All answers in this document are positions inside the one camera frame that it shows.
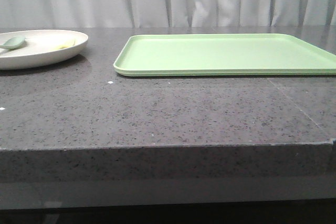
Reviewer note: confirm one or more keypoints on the yellow plastic fork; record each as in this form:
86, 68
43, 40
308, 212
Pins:
66, 44

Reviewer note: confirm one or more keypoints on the beige round plate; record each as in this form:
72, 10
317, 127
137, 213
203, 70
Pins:
38, 49

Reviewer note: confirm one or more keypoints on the light green plastic tray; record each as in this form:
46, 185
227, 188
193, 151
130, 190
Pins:
222, 55

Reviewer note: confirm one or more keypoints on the sage green plastic spoon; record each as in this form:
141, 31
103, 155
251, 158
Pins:
13, 43

